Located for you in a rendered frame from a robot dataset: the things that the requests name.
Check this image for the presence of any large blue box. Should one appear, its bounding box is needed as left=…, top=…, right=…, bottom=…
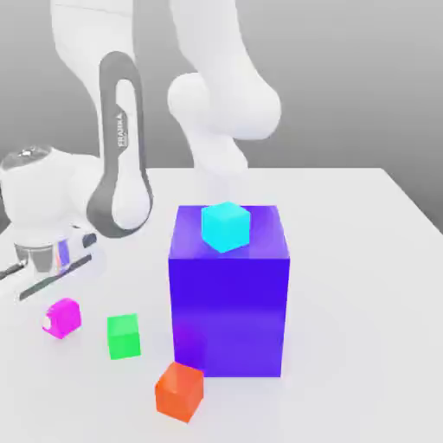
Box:
left=168, top=204, right=291, bottom=379

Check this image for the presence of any small orange cube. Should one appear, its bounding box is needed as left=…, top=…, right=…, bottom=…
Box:
left=154, top=361, right=205, bottom=425

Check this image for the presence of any small cyan cube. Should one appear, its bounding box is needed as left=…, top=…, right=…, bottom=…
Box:
left=200, top=201, right=252, bottom=254

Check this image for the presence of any small magenta cube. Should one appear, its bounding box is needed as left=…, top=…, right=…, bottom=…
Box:
left=42, top=297, right=83, bottom=340

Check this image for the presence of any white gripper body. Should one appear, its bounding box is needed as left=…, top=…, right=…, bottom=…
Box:
left=12, top=243, right=108, bottom=307

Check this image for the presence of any small green cube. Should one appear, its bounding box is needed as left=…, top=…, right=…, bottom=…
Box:
left=106, top=312, right=142, bottom=361

